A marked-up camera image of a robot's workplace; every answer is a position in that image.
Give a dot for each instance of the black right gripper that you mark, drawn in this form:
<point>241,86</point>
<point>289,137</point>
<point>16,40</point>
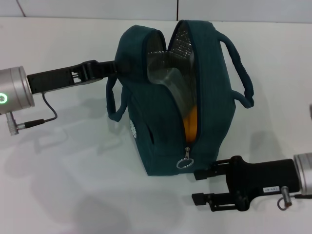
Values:
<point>263,178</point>

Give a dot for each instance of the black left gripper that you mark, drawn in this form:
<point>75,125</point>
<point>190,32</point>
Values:
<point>53,79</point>

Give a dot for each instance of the orange-yellow pear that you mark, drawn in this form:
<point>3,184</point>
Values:
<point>191,124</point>

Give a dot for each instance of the dark teal fabric lunch bag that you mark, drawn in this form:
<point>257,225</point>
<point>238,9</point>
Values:
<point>214,109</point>

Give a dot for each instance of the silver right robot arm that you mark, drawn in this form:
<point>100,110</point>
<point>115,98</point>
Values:
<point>304,173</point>

